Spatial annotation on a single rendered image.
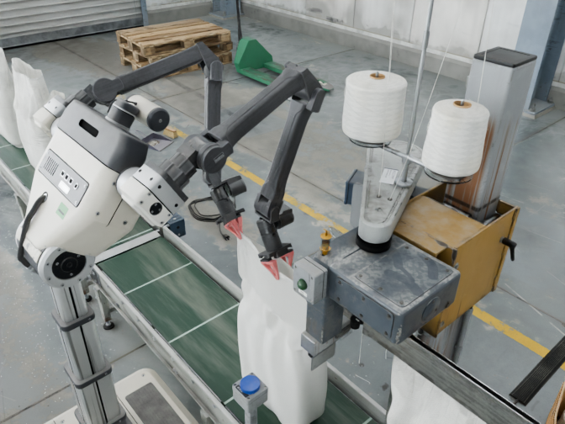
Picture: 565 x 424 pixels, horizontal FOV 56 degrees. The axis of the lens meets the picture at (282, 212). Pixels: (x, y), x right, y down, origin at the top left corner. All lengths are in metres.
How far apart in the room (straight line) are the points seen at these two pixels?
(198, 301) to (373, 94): 1.56
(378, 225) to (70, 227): 0.81
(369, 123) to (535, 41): 4.78
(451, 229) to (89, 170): 0.98
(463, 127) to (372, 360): 1.84
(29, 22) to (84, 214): 7.32
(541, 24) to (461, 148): 4.83
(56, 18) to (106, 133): 7.35
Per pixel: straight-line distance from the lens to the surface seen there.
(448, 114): 1.29
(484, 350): 3.12
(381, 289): 1.25
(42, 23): 8.78
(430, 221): 1.52
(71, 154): 1.61
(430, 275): 1.32
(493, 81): 1.46
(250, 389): 1.65
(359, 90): 1.41
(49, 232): 1.57
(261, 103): 1.46
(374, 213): 1.36
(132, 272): 2.88
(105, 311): 3.06
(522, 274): 3.73
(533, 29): 6.13
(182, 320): 2.56
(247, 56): 6.87
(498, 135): 1.50
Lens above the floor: 2.14
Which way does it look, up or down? 33 degrees down
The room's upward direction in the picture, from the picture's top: 1 degrees clockwise
